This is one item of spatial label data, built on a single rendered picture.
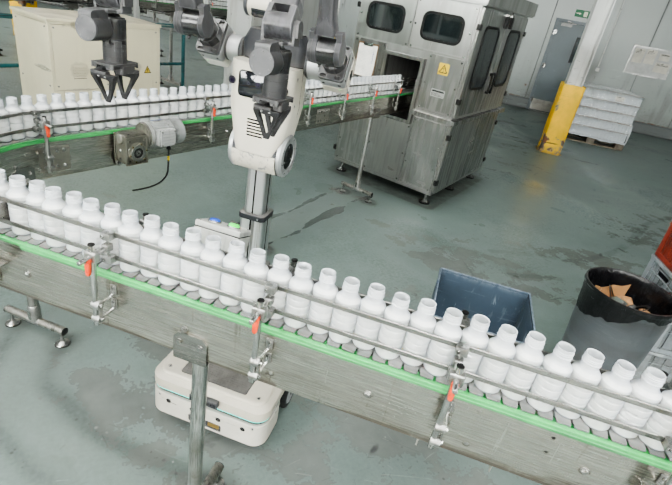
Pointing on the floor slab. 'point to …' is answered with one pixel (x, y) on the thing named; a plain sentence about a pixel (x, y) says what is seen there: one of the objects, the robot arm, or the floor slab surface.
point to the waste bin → (618, 317)
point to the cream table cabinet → (76, 53)
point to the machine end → (435, 78)
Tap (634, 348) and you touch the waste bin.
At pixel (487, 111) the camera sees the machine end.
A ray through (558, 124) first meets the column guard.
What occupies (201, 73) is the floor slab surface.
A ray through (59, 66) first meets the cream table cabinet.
